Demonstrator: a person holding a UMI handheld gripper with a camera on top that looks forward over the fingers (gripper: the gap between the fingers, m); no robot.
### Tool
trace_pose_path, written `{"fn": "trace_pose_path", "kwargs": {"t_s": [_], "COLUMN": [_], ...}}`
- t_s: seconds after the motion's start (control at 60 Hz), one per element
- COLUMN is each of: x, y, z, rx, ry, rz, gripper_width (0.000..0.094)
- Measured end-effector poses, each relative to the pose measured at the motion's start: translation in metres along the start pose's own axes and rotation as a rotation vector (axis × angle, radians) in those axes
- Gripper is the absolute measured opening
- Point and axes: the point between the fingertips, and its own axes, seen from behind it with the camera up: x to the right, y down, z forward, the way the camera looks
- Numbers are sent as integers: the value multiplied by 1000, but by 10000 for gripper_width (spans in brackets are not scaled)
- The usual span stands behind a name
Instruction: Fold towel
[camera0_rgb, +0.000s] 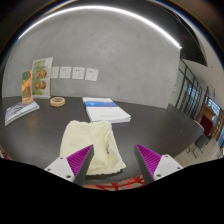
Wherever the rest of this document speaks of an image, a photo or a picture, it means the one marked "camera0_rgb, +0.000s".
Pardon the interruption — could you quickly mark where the white and blue booklet stack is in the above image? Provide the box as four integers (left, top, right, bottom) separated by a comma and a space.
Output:
82, 96, 132, 124

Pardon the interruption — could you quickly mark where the round wooden coaster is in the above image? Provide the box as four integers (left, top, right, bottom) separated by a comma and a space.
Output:
49, 96, 66, 108

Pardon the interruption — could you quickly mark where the black chair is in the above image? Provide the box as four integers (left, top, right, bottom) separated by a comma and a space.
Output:
187, 134, 212, 158

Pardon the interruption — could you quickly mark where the orange card in wooden stand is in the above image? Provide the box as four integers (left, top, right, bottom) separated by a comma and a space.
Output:
21, 69, 34, 106

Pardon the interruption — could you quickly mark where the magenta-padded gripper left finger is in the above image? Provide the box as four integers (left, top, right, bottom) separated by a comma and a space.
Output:
44, 144, 95, 187

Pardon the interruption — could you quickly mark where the green menu sign stand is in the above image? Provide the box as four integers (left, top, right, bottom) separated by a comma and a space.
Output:
31, 56, 54, 100

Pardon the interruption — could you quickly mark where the grey magazine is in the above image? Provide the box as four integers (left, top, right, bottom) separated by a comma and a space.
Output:
4, 100, 41, 127

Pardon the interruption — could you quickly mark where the ceiling LED light strip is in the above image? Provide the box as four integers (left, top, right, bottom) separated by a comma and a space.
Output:
18, 4, 183, 49

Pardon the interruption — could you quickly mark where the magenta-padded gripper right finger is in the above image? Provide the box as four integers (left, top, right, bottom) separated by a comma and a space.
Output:
133, 143, 184, 185

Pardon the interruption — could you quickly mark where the cream terry towel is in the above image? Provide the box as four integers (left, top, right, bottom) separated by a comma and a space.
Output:
59, 119, 127, 176

